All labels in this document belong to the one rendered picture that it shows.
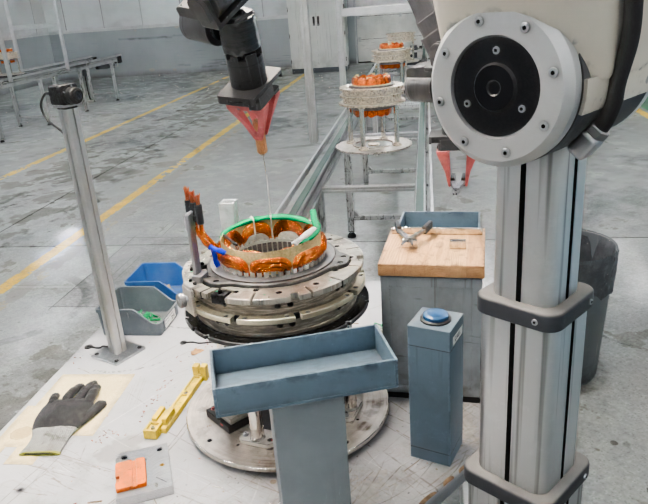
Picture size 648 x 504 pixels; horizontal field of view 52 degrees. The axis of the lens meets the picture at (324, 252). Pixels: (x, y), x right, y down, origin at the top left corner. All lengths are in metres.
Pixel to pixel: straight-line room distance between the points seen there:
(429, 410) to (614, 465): 1.45
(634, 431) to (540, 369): 1.87
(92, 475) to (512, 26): 0.99
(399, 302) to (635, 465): 1.46
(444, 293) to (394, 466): 0.31
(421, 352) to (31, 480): 0.71
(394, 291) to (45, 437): 0.71
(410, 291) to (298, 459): 0.41
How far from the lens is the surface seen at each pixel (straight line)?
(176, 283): 1.93
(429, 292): 1.22
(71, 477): 1.28
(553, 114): 0.65
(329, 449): 0.97
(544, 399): 0.84
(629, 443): 2.62
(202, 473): 1.21
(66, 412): 1.42
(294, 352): 0.98
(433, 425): 1.13
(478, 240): 1.31
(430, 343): 1.05
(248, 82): 1.02
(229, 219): 1.23
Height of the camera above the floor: 1.52
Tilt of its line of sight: 21 degrees down
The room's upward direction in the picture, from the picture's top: 4 degrees counter-clockwise
